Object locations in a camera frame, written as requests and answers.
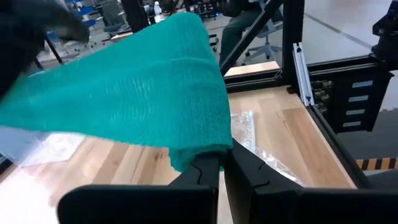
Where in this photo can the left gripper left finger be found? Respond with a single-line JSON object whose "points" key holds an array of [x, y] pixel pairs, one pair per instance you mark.
{"points": [[140, 205]]}

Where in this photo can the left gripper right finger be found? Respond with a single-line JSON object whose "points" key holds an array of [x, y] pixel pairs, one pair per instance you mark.
{"points": [[264, 202]]}

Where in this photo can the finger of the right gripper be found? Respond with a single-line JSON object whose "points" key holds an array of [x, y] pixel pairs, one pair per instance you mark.
{"points": [[66, 26]]}

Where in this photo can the teal elastic bandage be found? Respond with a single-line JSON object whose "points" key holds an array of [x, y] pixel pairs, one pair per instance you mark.
{"points": [[140, 93]]}

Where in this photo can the clear plastic bag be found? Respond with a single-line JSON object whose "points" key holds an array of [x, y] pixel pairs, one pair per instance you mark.
{"points": [[245, 130]]}

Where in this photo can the grey office chair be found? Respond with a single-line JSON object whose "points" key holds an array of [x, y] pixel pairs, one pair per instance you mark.
{"points": [[265, 49]]}

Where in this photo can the person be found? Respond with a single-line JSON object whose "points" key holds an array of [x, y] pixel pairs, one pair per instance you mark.
{"points": [[233, 34]]}

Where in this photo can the silver aluminium rail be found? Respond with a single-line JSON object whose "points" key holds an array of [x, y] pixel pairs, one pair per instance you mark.
{"points": [[303, 77]]}

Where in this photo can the black aluminium table frame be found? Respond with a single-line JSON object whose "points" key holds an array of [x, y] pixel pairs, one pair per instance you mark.
{"points": [[292, 31]]}

